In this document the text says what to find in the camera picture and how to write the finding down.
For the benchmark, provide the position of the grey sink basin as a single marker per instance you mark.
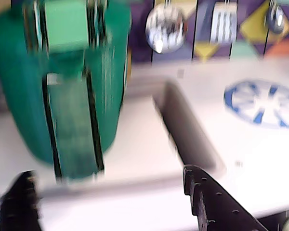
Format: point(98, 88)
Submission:
point(190, 125)

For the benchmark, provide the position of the blue toy kitchen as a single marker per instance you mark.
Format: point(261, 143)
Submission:
point(144, 197)

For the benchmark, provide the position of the steel slotted spatula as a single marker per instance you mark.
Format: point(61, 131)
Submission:
point(224, 24)

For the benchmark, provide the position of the steel ladle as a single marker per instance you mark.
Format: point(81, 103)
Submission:
point(275, 19)

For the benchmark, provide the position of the blue burner print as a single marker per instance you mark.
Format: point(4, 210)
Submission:
point(262, 103)

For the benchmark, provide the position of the steel skimmer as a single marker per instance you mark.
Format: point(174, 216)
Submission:
point(165, 29)

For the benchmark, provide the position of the green ribbed container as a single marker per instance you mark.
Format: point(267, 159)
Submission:
point(17, 96)

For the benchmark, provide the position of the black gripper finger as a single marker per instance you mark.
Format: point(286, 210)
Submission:
point(214, 207)
point(19, 204)

